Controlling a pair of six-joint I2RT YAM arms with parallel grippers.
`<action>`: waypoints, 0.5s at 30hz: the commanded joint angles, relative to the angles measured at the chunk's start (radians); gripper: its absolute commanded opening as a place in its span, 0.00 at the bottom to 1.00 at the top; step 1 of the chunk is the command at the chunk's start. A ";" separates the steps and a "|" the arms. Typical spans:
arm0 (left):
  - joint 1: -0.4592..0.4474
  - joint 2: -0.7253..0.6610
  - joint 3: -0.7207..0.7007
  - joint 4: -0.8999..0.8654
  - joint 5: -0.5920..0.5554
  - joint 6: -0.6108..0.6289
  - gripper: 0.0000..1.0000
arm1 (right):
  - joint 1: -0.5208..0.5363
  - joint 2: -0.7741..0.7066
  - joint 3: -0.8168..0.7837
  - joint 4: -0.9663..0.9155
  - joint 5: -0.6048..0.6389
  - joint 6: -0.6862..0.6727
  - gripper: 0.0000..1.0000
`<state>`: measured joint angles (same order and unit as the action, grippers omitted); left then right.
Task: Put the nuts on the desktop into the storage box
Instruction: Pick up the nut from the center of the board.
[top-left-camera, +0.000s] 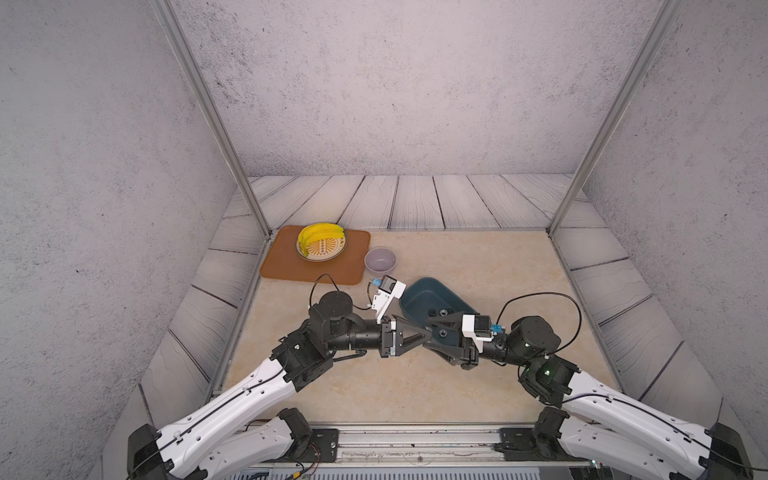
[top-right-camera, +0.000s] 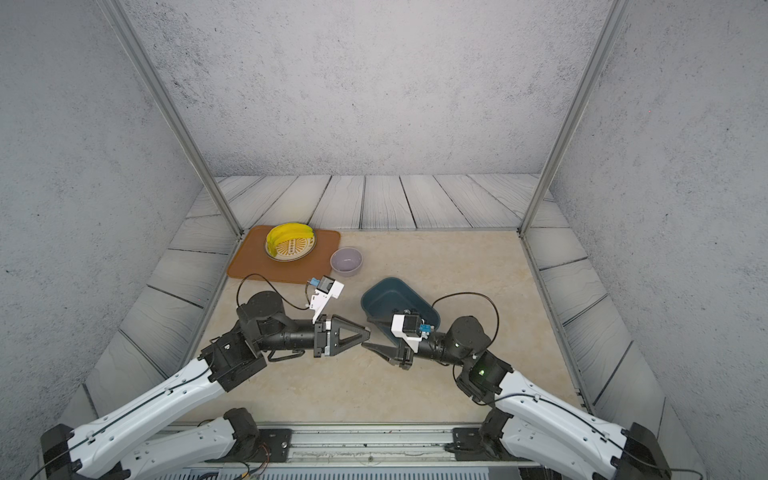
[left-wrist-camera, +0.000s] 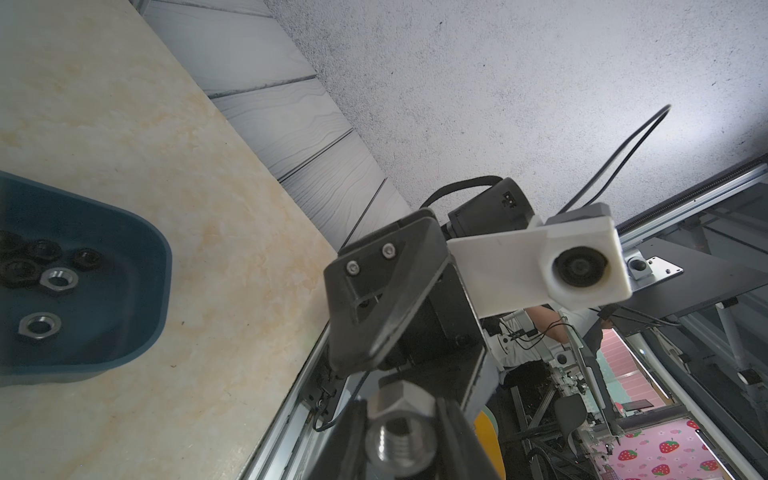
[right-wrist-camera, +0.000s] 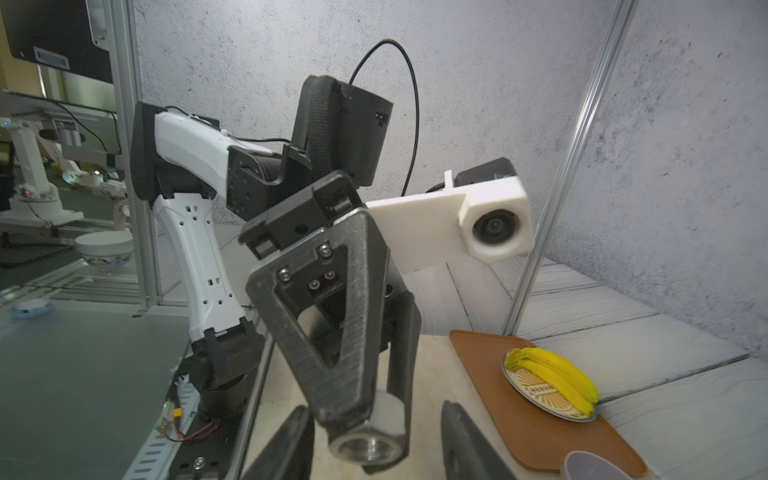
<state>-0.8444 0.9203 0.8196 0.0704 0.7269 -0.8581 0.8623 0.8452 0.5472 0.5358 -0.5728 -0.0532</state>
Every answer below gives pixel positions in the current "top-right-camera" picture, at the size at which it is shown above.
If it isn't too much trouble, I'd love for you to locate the brown rectangular mat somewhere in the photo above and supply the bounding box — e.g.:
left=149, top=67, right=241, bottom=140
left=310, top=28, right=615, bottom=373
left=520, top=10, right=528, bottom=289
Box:
left=227, top=226, right=341, bottom=284

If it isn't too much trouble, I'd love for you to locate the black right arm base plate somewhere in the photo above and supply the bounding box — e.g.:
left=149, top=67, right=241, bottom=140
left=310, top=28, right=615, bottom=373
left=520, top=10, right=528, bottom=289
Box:
left=444, top=427, right=512, bottom=461

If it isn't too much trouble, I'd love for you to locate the lilac plastic bowl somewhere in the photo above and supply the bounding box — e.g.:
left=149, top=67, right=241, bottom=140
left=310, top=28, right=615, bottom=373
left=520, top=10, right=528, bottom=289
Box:
left=330, top=247, right=363, bottom=277

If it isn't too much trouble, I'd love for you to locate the teal plastic storage box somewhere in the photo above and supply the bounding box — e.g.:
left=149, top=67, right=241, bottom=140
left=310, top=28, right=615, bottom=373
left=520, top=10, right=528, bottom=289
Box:
left=360, top=277, right=441, bottom=341

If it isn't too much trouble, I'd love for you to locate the yellow banana bunch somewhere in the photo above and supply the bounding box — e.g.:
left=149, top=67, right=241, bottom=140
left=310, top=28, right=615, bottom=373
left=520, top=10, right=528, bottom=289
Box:
left=266, top=223, right=315, bottom=243

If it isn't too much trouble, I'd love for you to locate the patterned round plate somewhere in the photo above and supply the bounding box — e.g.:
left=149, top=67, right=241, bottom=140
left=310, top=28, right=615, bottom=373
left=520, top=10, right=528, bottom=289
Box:
left=265, top=236, right=316, bottom=262

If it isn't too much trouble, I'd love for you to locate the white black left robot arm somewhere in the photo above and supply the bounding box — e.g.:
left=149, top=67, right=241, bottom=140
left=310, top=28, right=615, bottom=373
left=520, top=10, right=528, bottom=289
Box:
left=32, top=276, right=370, bottom=479

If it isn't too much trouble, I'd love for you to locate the aluminium frame post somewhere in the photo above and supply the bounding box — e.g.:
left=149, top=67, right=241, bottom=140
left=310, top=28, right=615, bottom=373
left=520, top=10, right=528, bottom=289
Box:
left=518, top=0, right=631, bottom=238
left=97, top=0, right=244, bottom=239

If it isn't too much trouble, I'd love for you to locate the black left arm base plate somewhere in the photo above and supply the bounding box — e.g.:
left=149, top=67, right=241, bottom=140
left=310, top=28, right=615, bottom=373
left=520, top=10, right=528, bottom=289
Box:
left=219, top=428, right=293, bottom=464

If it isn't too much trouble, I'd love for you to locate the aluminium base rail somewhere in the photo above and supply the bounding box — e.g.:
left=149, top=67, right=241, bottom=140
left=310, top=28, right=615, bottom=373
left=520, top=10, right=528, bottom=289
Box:
left=143, top=422, right=637, bottom=480

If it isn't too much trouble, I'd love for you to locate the left aluminium frame post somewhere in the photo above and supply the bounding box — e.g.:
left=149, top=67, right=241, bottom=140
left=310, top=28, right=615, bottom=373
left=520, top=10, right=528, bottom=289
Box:
left=97, top=0, right=244, bottom=239

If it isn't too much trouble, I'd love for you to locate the right aluminium frame post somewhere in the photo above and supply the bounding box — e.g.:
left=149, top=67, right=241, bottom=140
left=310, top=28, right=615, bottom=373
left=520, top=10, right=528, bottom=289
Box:
left=518, top=0, right=631, bottom=238

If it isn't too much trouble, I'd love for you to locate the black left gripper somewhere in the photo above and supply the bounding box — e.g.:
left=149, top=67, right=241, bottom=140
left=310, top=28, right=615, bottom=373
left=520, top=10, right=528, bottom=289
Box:
left=254, top=315, right=367, bottom=361

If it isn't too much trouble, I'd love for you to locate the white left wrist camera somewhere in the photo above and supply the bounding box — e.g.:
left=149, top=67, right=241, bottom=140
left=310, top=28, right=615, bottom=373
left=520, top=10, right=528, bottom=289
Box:
left=308, top=276, right=344, bottom=323

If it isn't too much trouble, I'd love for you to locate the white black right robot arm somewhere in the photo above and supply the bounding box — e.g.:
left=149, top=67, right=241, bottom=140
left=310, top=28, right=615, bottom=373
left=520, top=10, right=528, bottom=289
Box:
left=361, top=291, right=682, bottom=479

